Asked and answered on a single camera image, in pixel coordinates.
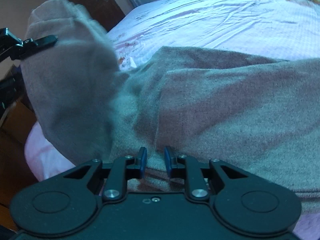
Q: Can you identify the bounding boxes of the cluttered wooden side table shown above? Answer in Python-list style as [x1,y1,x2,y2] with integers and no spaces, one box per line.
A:
[0,64,38,140]

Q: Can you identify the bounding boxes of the floral white bed sheet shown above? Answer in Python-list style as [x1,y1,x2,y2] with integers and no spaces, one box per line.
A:
[23,0,320,240]

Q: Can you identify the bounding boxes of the grey fleece pants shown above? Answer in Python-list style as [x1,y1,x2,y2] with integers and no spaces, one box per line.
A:
[21,0,319,213]

